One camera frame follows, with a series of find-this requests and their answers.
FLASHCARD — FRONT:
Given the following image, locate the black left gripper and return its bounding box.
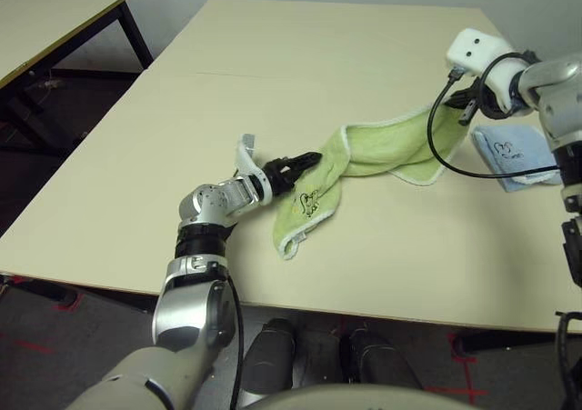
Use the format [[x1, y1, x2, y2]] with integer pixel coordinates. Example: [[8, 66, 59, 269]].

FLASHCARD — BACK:
[[261, 151, 324, 198]]

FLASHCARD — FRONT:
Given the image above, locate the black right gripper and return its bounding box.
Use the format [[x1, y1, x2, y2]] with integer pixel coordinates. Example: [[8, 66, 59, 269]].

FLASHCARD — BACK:
[[444, 76, 504, 127]]

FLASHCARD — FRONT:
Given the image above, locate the green towel white trim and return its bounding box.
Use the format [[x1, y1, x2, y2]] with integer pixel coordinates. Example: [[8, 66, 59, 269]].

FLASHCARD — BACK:
[[271, 104, 472, 262]]

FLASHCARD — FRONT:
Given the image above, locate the folded light blue towel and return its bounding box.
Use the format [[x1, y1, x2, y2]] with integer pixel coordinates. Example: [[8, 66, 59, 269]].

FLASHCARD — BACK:
[[471, 124, 564, 194]]

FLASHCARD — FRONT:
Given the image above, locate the black robot right foot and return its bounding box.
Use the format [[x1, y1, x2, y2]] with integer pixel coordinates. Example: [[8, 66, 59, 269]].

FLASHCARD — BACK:
[[338, 325, 424, 391]]

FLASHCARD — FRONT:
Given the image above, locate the beige robot torso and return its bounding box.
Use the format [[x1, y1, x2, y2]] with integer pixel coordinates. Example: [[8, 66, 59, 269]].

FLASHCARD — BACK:
[[247, 385, 478, 410]]

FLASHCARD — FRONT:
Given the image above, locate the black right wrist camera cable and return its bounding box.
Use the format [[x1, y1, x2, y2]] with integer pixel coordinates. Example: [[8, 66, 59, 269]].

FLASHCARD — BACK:
[[426, 53, 560, 179]]

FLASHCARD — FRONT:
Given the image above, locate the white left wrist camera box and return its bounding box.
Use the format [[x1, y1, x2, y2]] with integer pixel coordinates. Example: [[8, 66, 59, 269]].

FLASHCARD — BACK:
[[234, 132, 274, 206]]

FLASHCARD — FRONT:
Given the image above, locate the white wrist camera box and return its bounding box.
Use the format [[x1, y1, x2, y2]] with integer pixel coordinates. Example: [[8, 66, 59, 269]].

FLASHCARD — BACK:
[[234, 132, 274, 206], [446, 27, 531, 111]]

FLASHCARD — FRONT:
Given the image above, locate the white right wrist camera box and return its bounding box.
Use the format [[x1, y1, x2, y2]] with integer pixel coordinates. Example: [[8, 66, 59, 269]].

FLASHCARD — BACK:
[[446, 27, 531, 111]]

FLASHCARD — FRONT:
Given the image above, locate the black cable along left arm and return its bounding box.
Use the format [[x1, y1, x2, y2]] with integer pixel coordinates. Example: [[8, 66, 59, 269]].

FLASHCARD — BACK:
[[226, 275, 246, 410]]

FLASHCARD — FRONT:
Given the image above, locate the thick black ribbed cable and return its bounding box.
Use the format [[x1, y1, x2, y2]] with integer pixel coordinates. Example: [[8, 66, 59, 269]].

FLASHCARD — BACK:
[[555, 309, 582, 410]]

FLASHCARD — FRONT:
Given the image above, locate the beige table black frame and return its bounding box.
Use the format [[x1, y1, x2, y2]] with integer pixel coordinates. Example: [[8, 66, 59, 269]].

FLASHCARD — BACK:
[[0, 0, 155, 156]]

